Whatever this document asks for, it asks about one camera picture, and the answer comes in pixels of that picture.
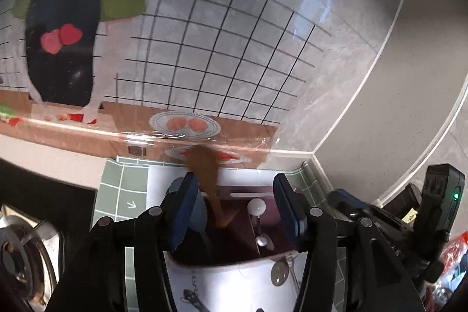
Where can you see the brown tray with utensils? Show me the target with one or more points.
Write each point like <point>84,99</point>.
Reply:
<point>234,244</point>

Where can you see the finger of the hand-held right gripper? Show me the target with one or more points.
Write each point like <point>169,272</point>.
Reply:
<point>342,194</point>
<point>351,211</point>

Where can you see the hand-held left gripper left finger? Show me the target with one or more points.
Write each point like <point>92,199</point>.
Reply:
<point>184,211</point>

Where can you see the cartoon wall poster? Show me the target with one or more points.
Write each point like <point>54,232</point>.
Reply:
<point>219,59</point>

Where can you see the wooden spoon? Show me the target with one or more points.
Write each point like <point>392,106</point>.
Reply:
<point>204,169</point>

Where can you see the black shovel spatula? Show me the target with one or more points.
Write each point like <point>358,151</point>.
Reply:
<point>195,301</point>

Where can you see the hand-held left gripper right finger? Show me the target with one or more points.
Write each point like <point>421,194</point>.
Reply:
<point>289,213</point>

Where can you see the green checkered printed cloth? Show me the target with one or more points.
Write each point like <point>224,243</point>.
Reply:
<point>120,187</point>

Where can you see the gas stove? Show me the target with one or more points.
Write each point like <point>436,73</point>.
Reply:
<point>22,253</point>

